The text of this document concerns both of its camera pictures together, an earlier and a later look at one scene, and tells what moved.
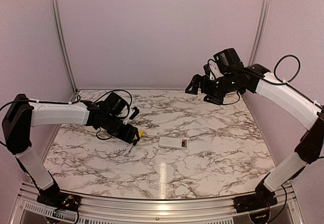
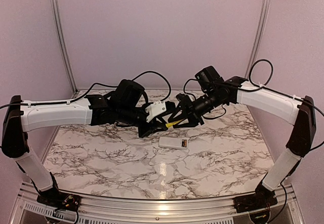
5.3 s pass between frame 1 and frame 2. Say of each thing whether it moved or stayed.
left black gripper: moved
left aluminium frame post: stayed
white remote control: stayed
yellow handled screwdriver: moved
